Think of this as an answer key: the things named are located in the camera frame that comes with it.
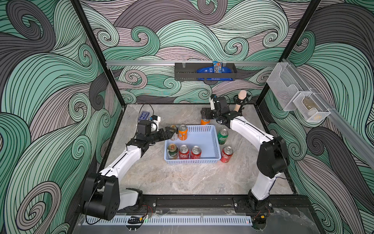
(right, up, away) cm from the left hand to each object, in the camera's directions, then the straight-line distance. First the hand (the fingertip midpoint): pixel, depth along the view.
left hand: (170, 130), depth 83 cm
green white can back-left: (+2, -5, +12) cm, 14 cm away
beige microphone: (+45, +21, +6) cm, 50 cm away
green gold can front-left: (+2, -11, -1) cm, 12 cm away
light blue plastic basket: (+24, -7, +17) cm, 30 cm away
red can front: (+15, -13, -1) cm, 20 cm away
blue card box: (-23, +8, +28) cm, 37 cm away
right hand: (+24, +11, +8) cm, 28 cm away
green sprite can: (+32, -5, +7) cm, 33 cm away
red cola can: (+32, -13, -1) cm, 35 cm away
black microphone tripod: (+49, +19, +7) cm, 53 cm away
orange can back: (+7, -3, +9) cm, 12 cm away
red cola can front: (+8, -13, -1) cm, 15 cm away
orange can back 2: (+21, +3, +16) cm, 26 cm away
